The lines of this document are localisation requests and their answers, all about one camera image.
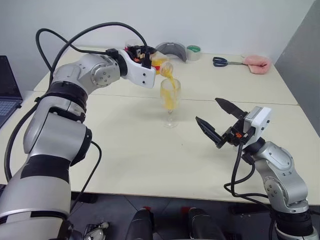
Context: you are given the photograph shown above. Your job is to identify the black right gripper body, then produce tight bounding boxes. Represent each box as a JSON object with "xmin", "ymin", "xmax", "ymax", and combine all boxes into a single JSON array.
[{"xmin": 215, "ymin": 119, "xmax": 251, "ymax": 150}]

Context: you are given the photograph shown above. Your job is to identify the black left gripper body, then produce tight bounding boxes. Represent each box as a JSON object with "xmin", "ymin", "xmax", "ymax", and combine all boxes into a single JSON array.
[{"xmin": 126, "ymin": 44, "xmax": 154, "ymax": 64}]

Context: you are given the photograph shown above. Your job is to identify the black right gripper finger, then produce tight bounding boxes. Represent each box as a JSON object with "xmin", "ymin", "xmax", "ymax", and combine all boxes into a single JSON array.
[
  {"xmin": 214, "ymin": 97, "xmax": 247, "ymax": 123},
  {"xmin": 195, "ymin": 116, "xmax": 223, "ymax": 146}
]

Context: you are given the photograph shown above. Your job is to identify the orange juice plastic bottle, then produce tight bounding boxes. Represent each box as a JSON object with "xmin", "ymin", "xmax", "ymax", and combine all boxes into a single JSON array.
[{"xmin": 124, "ymin": 39, "xmax": 175, "ymax": 78}]

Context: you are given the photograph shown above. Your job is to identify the clear wine glass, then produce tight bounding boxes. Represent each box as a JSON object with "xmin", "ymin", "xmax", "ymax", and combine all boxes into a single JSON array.
[{"xmin": 159, "ymin": 78, "xmax": 182, "ymax": 129}]

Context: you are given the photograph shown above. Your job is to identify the grey curved visor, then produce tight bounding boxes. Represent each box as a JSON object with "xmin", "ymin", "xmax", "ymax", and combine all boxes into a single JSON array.
[{"xmin": 154, "ymin": 42, "xmax": 189, "ymax": 62}]

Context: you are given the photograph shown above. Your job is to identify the green clear tape roll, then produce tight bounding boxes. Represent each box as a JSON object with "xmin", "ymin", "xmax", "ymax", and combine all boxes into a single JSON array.
[{"xmin": 185, "ymin": 44, "xmax": 202, "ymax": 62}]

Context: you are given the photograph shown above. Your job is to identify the pink cloth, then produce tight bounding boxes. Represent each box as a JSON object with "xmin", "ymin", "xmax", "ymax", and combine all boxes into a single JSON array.
[{"xmin": 243, "ymin": 55, "xmax": 272, "ymax": 76}]

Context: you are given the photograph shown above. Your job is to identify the grey partition panel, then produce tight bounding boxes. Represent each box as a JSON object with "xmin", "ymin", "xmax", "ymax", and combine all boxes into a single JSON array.
[{"xmin": 273, "ymin": 0, "xmax": 320, "ymax": 138}]

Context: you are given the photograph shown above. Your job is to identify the dark rounded shape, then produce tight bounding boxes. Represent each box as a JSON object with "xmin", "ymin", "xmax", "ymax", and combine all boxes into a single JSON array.
[
  {"xmin": 124, "ymin": 207, "xmax": 154, "ymax": 240},
  {"xmin": 187, "ymin": 207, "xmax": 219, "ymax": 240}
]

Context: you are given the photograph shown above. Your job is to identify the dark laptop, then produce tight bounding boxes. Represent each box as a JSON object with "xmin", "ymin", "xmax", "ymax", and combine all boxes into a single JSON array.
[{"xmin": 0, "ymin": 55, "xmax": 24, "ymax": 129}]

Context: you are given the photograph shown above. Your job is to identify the shiny silver metal part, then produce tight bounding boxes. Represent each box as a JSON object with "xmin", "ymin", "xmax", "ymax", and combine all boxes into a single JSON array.
[{"xmin": 83, "ymin": 221, "xmax": 110, "ymax": 240}]

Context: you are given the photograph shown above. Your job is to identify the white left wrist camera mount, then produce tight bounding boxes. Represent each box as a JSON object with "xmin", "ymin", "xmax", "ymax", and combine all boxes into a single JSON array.
[{"xmin": 117, "ymin": 48, "xmax": 157, "ymax": 89}]

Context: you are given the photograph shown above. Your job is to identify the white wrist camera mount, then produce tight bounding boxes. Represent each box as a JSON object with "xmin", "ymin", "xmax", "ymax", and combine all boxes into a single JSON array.
[
  {"xmin": 243, "ymin": 106, "xmax": 273, "ymax": 151},
  {"xmin": 117, "ymin": 48, "xmax": 157, "ymax": 89}
]

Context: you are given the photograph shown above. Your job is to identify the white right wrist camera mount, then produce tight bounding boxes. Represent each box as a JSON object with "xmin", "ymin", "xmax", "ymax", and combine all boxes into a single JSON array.
[{"xmin": 243, "ymin": 106, "xmax": 273, "ymax": 151}]

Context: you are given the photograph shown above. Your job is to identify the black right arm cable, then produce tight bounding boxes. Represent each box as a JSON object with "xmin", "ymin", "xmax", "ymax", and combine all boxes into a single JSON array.
[{"xmin": 223, "ymin": 138, "xmax": 274, "ymax": 202}]

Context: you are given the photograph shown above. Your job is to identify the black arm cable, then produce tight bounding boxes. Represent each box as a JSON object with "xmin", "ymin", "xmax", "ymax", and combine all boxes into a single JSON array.
[
  {"xmin": 223, "ymin": 138, "xmax": 274, "ymax": 202},
  {"xmin": 3, "ymin": 21, "xmax": 154, "ymax": 218}
]

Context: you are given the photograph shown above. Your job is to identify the blue handled scissors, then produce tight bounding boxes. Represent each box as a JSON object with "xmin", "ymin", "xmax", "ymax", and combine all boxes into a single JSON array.
[{"xmin": 212, "ymin": 56, "xmax": 247, "ymax": 67}]

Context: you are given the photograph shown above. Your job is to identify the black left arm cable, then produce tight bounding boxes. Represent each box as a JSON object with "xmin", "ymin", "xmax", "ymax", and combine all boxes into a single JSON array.
[{"xmin": 3, "ymin": 21, "xmax": 154, "ymax": 218}]

